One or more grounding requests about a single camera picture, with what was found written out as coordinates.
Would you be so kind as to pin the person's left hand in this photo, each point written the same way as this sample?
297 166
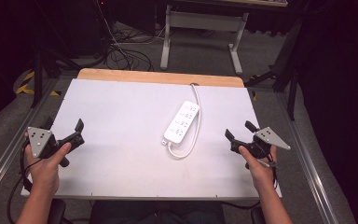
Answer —
45 174

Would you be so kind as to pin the yellow black floor tape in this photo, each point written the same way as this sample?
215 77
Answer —
28 84

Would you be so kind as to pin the person's right hand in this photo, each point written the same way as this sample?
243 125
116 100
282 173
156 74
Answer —
259 172

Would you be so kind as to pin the aluminium floor rail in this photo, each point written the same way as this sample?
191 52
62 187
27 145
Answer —
12 146
310 174

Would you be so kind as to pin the white metal desk frame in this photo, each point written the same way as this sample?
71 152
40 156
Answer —
203 20

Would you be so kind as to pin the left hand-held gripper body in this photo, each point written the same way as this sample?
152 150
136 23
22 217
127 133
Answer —
38 141

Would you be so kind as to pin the black metal stand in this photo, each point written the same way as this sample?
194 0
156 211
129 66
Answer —
38 74
287 71

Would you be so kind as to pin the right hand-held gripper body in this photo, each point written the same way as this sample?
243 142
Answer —
268 140

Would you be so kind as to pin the white power strip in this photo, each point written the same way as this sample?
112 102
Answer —
181 122

